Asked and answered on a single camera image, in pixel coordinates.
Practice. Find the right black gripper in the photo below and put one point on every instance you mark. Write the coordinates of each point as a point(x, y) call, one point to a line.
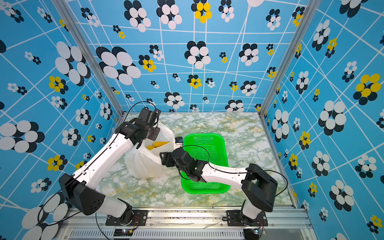
point(168, 155)

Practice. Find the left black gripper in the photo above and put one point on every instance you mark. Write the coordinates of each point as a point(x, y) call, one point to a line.
point(156, 132)

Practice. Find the white plastic bag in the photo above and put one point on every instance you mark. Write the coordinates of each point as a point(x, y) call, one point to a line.
point(143, 163)

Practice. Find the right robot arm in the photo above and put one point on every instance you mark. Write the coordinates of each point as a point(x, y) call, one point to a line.
point(259, 187)

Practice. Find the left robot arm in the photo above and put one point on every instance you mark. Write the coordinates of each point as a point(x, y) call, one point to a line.
point(79, 189)

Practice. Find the yellow toy mango left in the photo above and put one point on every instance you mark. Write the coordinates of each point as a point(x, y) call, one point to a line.
point(157, 145)

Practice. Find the green plastic basket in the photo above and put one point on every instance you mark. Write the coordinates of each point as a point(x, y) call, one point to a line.
point(207, 147)

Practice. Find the left circuit board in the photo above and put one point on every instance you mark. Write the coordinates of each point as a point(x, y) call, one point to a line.
point(123, 233)

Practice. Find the circuit board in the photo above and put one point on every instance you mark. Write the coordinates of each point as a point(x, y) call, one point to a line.
point(253, 234)
point(123, 233)

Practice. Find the right circuit board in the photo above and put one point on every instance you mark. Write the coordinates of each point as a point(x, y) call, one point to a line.
point(253, 234)

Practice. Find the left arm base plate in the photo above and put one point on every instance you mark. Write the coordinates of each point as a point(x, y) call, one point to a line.
point(132, 218)

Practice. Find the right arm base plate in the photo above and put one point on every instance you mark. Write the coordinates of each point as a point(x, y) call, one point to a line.
point(235, 218)

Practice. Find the aluminium front rail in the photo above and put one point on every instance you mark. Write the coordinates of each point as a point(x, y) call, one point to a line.
point(199, 223)

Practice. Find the left aluminium corner post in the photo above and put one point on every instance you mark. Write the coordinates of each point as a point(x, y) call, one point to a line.
point(81, 42)

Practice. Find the aluminium corner post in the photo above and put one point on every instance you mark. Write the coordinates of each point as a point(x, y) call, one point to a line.
point(81, 42)
point(289, 54)

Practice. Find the right aluminium corner post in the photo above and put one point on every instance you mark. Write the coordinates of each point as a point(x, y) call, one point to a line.
point(289, 54)

